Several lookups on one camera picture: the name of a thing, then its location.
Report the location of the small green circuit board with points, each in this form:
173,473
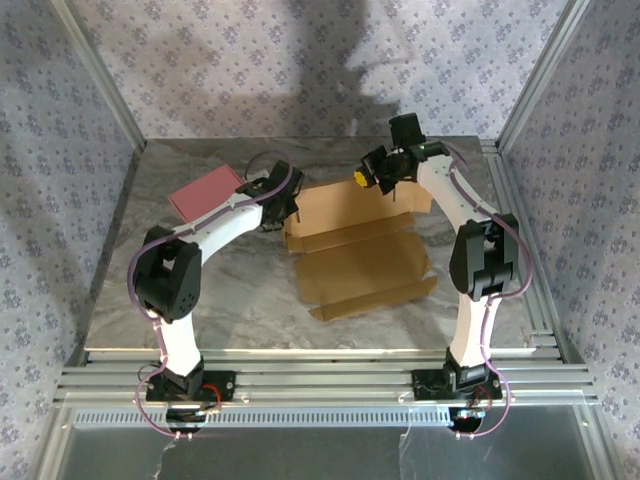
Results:
470,414

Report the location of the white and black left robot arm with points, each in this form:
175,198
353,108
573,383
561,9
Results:
175,345

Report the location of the brown cardboard box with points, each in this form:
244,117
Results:
360,255

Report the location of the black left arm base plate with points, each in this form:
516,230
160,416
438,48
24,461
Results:
225,390

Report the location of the aluminium side rail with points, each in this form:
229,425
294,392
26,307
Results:
500,172

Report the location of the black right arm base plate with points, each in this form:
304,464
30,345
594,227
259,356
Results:
425,387

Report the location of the grey metal sheet panel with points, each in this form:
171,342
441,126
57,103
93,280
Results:
320,455

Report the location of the pink flat box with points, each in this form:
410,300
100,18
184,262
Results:
200,197

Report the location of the aluminium frame post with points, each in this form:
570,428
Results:
541,75
108,85

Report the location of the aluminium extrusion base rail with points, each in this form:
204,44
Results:
320,382

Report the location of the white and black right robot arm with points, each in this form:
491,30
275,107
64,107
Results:
470,330

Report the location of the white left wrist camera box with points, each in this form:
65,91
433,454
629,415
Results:
257,180

